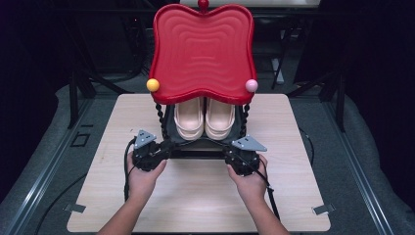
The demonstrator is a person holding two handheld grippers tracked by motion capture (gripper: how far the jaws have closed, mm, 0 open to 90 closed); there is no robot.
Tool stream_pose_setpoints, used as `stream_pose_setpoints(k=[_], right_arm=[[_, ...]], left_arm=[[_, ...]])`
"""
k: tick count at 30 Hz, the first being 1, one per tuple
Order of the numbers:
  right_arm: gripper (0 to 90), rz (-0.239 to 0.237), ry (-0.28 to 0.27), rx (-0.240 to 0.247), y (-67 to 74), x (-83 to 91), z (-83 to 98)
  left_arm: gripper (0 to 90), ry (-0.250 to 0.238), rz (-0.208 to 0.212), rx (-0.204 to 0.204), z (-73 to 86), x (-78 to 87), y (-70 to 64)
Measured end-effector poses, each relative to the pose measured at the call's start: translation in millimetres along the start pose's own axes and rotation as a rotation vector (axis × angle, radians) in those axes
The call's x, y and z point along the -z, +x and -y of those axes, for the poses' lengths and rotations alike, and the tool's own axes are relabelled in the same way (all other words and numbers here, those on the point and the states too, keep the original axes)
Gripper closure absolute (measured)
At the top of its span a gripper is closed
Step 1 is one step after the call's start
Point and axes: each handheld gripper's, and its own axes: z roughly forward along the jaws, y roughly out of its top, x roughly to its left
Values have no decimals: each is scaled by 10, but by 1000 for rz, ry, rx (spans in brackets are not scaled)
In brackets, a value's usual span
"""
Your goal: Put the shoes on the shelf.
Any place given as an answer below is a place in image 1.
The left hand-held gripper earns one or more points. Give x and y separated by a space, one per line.
148 156

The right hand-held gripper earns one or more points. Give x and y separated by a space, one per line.
243 161

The cream clog shoe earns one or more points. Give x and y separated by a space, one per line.
219 117
189 117

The red and black shoe rack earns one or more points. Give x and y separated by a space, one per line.
202 55

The person's right hand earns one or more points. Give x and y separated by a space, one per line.
251 186

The person's left hand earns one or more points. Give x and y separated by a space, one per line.
142 182

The metal table clip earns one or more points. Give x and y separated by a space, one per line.
323 209
75 208

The black metal stand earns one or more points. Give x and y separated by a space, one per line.
73 98
340 98

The aluminium floor rail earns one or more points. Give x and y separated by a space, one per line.
359 182
42 182

